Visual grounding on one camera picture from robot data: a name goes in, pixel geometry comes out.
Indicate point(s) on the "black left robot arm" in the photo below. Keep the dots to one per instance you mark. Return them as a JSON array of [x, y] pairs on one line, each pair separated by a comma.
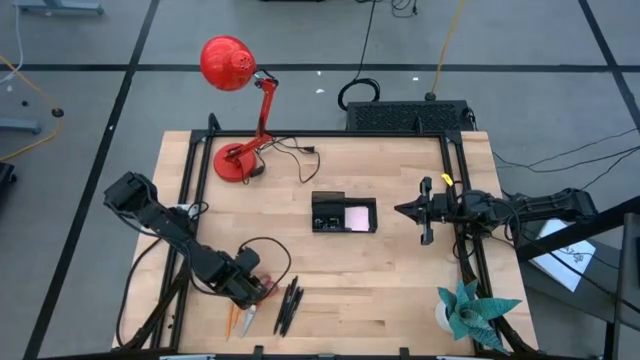
[[150, 210]]

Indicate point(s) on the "black binder clip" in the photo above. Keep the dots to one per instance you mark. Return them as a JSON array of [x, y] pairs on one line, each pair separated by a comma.
[[320, 222], [335, 223]]

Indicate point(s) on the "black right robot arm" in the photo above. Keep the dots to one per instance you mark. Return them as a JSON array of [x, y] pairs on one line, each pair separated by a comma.
[[540, 205]]

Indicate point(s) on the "black mesh computer tower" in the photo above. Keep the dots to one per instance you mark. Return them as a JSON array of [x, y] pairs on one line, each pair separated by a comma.
[[400, 116]]

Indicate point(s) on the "black floor disc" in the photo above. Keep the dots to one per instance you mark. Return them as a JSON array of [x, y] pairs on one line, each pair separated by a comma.
[[57, 112]]

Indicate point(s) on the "black mesh desk organizer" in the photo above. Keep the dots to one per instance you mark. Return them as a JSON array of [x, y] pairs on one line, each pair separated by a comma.
[[327, 202]]

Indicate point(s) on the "yellow tape tag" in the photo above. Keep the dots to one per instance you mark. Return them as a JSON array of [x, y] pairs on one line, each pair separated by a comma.
[[448, 179]]

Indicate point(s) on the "black diagonal beam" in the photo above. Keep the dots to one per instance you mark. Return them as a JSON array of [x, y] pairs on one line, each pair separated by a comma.
[[575, 235]]

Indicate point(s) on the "grey desk foot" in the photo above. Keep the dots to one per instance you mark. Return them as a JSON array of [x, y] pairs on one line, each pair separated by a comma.
[[60, 7], [20, 126]]

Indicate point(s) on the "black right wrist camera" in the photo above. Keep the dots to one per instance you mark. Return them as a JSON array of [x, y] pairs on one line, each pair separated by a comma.
[[442, 205]]

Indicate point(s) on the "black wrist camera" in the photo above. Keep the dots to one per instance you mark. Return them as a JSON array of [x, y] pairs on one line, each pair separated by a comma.
[[247, 259], [442, 205]]

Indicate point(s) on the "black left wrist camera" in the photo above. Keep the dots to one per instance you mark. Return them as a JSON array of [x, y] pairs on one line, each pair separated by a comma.
[[247, 259]]

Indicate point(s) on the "orange pencil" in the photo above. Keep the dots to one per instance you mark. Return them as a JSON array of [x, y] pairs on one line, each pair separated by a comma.
[[229, 325], [236, 316]]

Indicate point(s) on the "wooden workbench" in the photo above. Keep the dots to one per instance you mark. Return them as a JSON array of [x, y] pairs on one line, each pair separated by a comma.
[[320, 134]]

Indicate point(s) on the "pink sticky note pad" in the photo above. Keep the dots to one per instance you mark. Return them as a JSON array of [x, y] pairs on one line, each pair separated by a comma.
[[357, 219]]

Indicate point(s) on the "white metal base bracket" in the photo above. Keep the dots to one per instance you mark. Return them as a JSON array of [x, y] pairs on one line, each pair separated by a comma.
[[182, 208]]

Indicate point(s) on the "white paper sheet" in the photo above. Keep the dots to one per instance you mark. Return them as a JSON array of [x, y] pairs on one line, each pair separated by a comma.
[[565, 265]]

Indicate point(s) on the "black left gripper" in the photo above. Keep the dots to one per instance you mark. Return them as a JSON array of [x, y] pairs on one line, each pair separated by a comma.
[[230, 275]]

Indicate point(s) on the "red desk lamp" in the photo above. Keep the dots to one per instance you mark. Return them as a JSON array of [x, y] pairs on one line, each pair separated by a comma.
[[227, 62]]

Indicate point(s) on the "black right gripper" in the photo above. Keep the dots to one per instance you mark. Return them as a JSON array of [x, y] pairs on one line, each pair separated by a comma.
[[426, 230]]

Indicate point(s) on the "black caster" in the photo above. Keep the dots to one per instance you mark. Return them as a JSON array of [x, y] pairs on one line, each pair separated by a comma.
[[5, 175]]

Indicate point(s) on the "teal paper plant white pot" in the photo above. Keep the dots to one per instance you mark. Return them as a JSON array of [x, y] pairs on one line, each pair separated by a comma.
[[470, 315]]

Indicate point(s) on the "black pen white print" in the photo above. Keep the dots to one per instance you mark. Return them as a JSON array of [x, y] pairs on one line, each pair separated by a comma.
[[295, 311], [285, 306], [290, 310]]

